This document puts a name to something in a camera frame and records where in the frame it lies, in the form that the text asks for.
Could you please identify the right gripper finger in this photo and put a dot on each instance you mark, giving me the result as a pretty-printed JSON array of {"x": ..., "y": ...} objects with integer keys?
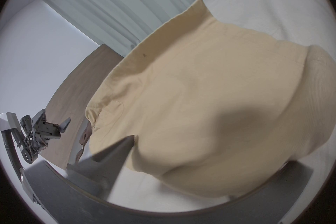
[{"x": 105, "y": 165}]

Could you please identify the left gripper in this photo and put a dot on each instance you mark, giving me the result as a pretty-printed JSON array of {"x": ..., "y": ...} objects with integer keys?
[{"x": 47, "y": 131}]

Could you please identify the beige shorts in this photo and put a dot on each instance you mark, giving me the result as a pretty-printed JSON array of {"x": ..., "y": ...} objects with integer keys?
[{"x": 210, "y": 99}]

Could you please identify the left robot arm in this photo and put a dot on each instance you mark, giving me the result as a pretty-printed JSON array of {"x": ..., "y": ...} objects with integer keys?
[{"x": 26, "y": 154}]

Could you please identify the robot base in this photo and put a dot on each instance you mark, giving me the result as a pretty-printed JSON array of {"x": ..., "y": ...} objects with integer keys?
[{"x": 26, "y": 183}]

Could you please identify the bed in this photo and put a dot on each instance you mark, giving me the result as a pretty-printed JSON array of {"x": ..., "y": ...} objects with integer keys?
[{"x": 275, "y": 7}]

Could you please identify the brown garment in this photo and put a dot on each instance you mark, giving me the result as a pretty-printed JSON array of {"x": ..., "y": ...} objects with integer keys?
[{"x": 85, "y": 136}]

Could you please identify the pale grey-green curtain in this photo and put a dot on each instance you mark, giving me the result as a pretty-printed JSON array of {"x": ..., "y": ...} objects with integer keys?
[{"x": 105, "y": 2}]

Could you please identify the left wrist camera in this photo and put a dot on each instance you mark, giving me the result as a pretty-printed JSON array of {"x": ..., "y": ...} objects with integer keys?
[{"x": 25, "y": 123}]

